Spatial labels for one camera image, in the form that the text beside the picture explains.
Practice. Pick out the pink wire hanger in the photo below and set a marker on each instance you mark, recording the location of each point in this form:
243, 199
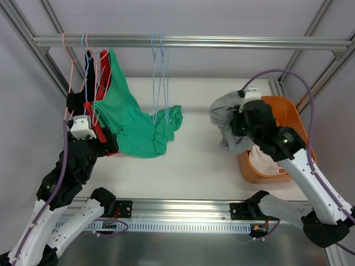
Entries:
67, 114
96, 64

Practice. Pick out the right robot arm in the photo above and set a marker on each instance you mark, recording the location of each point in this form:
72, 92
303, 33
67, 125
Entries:
329, 218

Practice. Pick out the light blue wire hanger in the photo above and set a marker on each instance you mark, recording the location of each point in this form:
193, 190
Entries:
165, 88

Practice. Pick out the aluminium hanging rail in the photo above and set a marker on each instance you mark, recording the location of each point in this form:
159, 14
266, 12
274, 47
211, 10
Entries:
191, 41

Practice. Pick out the black mounting plate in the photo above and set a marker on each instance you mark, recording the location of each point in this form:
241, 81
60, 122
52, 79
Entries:
122, 209
239, 211

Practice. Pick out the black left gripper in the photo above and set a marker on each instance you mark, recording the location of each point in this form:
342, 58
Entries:
108, 142

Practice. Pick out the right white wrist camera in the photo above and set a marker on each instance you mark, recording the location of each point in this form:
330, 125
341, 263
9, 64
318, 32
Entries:
248, 95

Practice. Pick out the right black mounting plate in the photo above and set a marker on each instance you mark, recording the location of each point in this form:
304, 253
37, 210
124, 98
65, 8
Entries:
239, 211

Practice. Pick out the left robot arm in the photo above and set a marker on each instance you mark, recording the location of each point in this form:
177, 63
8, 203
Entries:
41, 243

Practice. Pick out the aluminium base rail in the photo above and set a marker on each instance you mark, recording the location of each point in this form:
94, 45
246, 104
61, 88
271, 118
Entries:
183, 210

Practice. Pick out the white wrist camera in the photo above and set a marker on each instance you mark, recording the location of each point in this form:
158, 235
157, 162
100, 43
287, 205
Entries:
248, 95
81, 126

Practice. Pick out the orange plastic basket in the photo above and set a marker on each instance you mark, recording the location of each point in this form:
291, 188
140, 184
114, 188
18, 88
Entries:
285, 114

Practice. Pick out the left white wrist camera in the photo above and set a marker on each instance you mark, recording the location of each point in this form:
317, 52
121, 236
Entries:
81, 126

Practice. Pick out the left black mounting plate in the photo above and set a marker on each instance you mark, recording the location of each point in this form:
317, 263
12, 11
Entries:
122, 209

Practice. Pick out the black tank top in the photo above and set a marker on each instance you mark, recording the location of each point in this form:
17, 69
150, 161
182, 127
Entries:
75, 103

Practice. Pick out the grey tank top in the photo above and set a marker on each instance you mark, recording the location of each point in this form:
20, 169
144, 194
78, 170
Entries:
221, 114

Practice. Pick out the slotted white cable duct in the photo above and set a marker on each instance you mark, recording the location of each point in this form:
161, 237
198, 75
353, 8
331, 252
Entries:
167, 227

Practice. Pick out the white tank top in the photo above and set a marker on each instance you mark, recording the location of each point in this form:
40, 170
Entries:
263, 163

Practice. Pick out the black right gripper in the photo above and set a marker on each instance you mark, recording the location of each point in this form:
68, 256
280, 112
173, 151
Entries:
242, 122

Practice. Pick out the red tank top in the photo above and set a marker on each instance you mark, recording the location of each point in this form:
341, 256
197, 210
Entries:
100, 92

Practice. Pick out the green tank top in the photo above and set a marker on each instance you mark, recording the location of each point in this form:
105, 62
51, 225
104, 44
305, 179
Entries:
138, 134

